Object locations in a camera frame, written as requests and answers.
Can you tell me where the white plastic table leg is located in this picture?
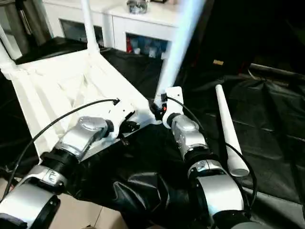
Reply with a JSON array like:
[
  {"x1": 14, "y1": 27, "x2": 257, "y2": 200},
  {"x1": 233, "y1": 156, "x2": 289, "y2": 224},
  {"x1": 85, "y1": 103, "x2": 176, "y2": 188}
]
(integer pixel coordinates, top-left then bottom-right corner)
[
  {"x1": 214, "y1": 84, "x2": 250, "y2": 177},
  {"x1": 0, "y1": 22, "x2": 19, "y2": 73},
  {"x1": 153, "y1": 0, "x2": 206, "y2": 104},
  {"x1": 81, "y1": 0, "x2": 101, "y2": 55}
]

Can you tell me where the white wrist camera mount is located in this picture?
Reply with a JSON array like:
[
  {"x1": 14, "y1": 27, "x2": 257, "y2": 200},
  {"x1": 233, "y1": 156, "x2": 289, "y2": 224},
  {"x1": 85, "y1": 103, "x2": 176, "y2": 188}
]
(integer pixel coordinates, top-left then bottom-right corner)
[
  {"x1": 108, "y1": 99, "x2": 137, "y2": 139},
  {"x1": 162, "y1": 87, "x2": 184, "y2": 129}
]

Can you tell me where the white plastic table top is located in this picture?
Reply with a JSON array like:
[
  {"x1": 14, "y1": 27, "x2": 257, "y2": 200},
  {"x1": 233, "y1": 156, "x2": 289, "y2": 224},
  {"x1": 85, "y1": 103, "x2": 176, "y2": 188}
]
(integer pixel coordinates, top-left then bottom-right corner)
[{"x1": 0, "y1": 49, "x2": 161, "y2": 166}]

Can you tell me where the grey metal rack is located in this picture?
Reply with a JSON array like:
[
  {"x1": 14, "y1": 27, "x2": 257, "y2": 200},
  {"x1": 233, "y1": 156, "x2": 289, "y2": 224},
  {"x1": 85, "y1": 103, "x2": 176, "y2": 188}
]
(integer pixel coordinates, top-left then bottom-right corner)
[{"x1": 0, "y1": 0, "x2": 52, "y2": 61}]

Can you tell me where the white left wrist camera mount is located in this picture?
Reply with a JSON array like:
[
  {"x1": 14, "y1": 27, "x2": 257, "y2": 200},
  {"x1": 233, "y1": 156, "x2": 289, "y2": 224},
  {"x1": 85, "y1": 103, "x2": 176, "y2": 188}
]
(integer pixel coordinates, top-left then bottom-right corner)
[{"x1": 108, "y1": 99, "x2": 137, "y2": 139}]

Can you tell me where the black mat cover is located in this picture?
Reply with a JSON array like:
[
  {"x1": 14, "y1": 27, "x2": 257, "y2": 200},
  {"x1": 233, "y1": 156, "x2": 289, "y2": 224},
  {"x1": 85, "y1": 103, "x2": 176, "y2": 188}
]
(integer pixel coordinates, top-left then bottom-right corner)
[{"x1": 0, "y1": 37, "x2": 305, "y2": 229}]

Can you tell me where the grey item on cabinet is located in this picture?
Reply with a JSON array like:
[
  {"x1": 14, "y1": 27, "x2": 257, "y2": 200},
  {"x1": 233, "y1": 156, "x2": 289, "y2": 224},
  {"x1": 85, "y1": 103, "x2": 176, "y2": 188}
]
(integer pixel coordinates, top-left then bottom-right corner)
[{"x1": 127, "y1": 0, "x2": 150, "y2": 15}]

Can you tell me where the long black pole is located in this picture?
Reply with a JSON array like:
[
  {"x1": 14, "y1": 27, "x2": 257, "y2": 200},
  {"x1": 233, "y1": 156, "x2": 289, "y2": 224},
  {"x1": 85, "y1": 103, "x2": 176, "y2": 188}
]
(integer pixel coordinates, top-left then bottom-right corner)
[{"x1": 249, "y1": 63, "x2": 305, "y2": 77}]

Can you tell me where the white cabinet with glass doors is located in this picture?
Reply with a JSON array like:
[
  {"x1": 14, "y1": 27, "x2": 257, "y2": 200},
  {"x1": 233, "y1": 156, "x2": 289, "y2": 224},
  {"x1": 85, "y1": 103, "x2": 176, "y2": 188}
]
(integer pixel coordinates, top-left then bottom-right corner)
[{"x1": 41, "y1": 0, "x2": 182, "y2": 60}]

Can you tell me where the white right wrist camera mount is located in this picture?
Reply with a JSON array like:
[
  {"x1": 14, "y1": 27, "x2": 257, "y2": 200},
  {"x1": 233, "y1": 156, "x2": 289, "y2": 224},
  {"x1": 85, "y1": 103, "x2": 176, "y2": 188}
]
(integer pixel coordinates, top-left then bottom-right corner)
[{"x1": 162, "y1": 87, "x2": 184, "y2": 129}]

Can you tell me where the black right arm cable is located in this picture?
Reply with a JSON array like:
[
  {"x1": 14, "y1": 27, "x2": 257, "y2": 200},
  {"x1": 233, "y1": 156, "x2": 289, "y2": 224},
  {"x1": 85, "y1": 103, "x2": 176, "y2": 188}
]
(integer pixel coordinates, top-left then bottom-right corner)
[{"x1": 163, "y1": 94, "x2": 258, "y2": 212}]

